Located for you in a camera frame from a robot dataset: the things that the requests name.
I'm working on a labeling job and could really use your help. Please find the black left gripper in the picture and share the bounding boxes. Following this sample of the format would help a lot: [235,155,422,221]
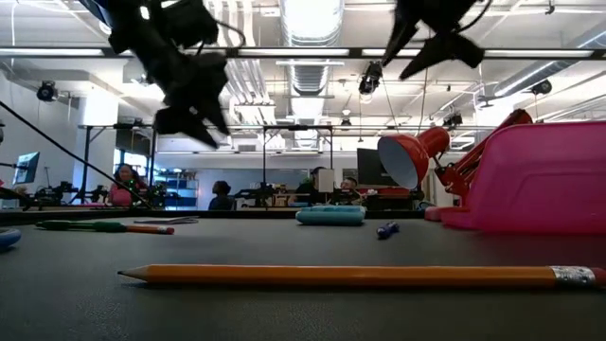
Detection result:
[141,45,232,149]

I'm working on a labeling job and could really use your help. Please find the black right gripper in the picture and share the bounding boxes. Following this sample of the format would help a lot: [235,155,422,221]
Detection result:
[381,0,484,81]

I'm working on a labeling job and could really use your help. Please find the small white notepad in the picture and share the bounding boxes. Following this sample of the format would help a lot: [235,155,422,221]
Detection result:
[134,215,201,225]

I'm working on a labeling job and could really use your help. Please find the orange pencil with pink eraser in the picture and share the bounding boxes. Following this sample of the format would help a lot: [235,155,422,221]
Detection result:
[123,224,176,236]

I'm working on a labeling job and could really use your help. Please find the green pen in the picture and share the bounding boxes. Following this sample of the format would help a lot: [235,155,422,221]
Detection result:
[35,219,128,234]

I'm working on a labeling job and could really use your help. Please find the long yellow pencil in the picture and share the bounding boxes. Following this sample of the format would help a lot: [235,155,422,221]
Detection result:
[116,263,606,291]

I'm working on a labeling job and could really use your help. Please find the blue scissors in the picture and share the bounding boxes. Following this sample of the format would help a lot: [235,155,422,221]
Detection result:
[0,227,23,251]

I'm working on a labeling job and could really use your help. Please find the blue shelf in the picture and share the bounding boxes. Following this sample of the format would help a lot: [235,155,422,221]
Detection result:
[155,170,200,209]

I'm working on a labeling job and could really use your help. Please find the person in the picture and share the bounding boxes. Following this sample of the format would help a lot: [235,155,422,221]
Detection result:
[108,163,144,207]
[338,176,362,205]
[288,166,329,206]
[207,180,236,211]

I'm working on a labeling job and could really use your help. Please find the red desk lamp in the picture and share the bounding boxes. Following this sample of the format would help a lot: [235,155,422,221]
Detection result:
[377,108,534,209]

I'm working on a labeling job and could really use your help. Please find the black computer monitor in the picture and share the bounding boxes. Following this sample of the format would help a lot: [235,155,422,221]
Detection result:
[356,148,400,188]

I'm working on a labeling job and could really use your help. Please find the teal calculator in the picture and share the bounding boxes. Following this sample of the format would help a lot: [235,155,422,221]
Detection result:
[294,204,367,227]

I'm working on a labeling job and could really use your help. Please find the pink plastic pencil box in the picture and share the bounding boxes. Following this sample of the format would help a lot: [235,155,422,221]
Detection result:
[424,121,606,237]

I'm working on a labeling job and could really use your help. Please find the tilted computer monitor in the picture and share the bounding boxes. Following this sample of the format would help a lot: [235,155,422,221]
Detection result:
[12,151,42,186]

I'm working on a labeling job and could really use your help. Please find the black right camera cable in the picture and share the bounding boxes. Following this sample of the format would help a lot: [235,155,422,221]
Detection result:
[456,0,494,34]

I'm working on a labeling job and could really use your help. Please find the black camera cable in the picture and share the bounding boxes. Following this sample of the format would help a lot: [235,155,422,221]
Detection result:
[456,0,494,34]
[215,19,248,49]

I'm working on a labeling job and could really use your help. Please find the black overhead camera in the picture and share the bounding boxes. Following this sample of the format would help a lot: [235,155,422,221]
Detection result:
[358,61,383,96]

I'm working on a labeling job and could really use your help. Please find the black left camera cable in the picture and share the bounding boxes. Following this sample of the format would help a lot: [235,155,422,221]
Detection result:
[215,19,248,49]

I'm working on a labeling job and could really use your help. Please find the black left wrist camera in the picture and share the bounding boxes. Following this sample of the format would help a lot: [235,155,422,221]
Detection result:
[160,0,222,48]

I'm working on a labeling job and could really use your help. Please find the silver ceiling duct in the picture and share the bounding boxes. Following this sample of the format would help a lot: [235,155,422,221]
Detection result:
[278,0,346,153]

